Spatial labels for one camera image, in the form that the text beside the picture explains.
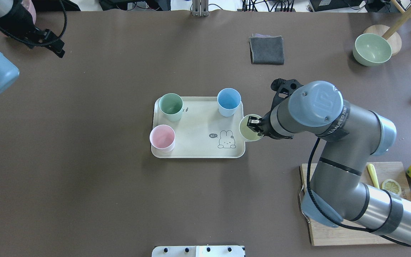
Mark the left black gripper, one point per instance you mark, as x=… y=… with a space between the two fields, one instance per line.
x=17 y=19

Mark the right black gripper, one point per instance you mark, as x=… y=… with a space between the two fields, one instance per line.
x=267 y=125

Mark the cream yellow plastic cup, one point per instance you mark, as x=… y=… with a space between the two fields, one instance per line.
x=248 y=134

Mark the blue plastic cup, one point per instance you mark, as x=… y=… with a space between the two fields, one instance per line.
x=228 y=101

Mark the green plastic cup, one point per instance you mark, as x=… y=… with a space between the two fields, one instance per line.
x=171 y=105

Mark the pink plastic cup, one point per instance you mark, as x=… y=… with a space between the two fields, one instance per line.
x=163 y=138

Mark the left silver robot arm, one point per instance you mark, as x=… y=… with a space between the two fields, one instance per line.
x=9 y=73

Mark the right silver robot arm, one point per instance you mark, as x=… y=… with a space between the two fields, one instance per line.
x=335 y=196

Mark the cream rabbit serving tray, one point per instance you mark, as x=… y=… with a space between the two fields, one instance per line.
x=202 y=132

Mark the folded grey cloth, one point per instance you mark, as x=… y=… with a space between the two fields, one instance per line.
x=266 y=49

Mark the yellow plastic knife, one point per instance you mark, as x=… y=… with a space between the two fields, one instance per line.
x=373 y=175

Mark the bamboo cutting board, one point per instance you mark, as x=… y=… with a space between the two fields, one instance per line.
x=334 y=235

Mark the green ceramic bowl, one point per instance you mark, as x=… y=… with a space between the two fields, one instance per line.
x=371 y=50

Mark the lemon half slice upper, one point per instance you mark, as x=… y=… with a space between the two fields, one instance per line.
x=391 y=185

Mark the wooden mug tree stand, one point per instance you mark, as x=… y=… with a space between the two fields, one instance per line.
x=390 y=33

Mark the aluminium frame post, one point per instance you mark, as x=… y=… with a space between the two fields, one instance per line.
x=200 y=8

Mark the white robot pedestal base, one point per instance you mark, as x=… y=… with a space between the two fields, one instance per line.
x=199 y=251

